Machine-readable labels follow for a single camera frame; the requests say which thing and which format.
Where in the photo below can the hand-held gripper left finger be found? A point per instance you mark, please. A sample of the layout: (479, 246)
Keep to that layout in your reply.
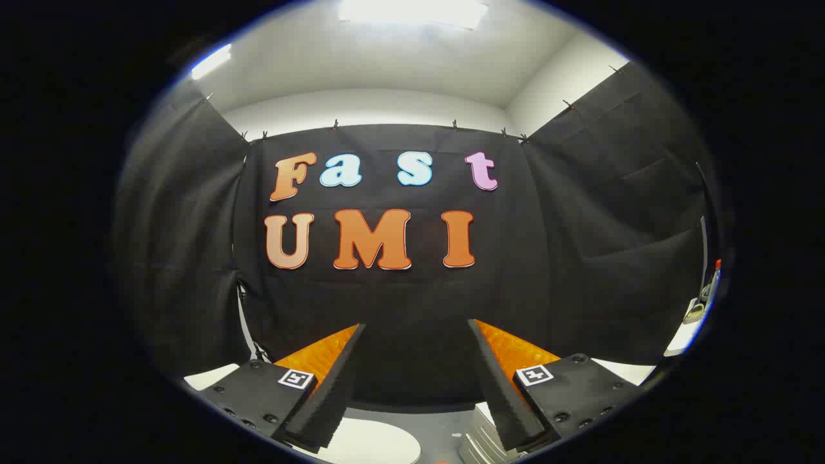
(335, 386)

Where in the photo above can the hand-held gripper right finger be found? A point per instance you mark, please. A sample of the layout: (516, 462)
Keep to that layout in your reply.
(499, 393)

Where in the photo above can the white toilet lid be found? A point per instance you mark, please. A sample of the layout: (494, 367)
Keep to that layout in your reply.
(374, 444)

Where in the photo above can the black backdrop cloth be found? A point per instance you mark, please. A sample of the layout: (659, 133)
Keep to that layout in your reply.
(412, 303)

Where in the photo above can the red capped bottle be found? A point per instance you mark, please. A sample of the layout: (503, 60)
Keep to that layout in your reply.
(715, 278)

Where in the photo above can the rectangular ceiling light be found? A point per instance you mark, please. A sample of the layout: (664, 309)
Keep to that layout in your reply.
(412, 11)
(211, 61)

